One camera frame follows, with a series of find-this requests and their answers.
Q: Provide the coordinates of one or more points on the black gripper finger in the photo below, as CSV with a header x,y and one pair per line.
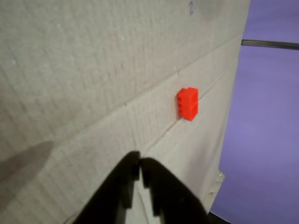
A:
x,y
109,193
172,200

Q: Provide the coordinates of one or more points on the red lego block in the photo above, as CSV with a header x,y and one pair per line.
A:
x,y
188,105

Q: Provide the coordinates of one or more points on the brown corrugated cardboard sheet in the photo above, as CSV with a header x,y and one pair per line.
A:
x,y
70,70

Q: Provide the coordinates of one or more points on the grey metal rod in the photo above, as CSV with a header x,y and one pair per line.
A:
x,y
268,44

